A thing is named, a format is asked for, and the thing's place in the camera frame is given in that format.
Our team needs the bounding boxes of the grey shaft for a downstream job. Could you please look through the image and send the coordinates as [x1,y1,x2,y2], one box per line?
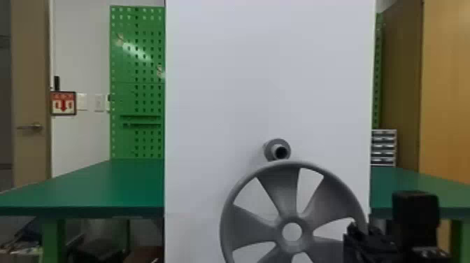
[262,138,292,162]

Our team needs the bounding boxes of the metal door handle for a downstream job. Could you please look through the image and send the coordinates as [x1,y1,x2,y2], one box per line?
[15,122,45,132]

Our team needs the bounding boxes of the white drawer cabinet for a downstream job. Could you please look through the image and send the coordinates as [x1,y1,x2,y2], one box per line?
[370,129,398,168]

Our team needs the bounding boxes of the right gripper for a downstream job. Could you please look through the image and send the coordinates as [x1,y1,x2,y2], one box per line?
[343,221,415,263]

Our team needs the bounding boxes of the grey wheel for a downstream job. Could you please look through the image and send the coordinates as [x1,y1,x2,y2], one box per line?
[219,159,369,263]

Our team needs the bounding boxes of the beige door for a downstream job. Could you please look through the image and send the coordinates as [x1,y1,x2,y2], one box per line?
[10,0,52,189]

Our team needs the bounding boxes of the white panel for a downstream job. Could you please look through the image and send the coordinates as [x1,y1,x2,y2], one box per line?
[164,0,377,263]

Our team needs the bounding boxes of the red wall sign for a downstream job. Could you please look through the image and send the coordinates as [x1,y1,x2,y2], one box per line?
[50,90,78,117]

